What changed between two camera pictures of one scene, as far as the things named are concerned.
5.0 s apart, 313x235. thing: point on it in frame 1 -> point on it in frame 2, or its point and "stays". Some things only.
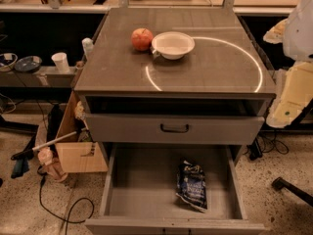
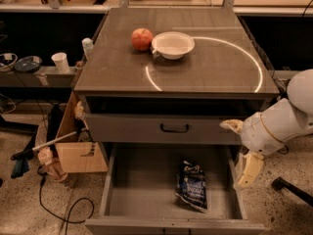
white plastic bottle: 88,47 stays
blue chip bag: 191,185 stays
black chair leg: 297,192 stays
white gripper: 299,33 -> 258,133
